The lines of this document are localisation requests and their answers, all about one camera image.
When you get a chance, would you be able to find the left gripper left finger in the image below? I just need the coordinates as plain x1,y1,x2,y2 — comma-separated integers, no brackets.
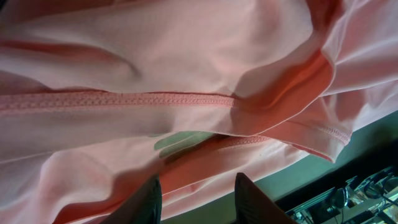
100,175,162,224

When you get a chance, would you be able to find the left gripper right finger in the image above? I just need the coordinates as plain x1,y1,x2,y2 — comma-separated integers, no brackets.
234,172,297,224

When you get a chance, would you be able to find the salmon pink printed shirt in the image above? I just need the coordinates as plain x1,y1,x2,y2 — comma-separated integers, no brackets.
1,0,397,223

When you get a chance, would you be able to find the equipment clutter beyond table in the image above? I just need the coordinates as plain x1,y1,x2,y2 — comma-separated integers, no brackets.
278,166,397,224

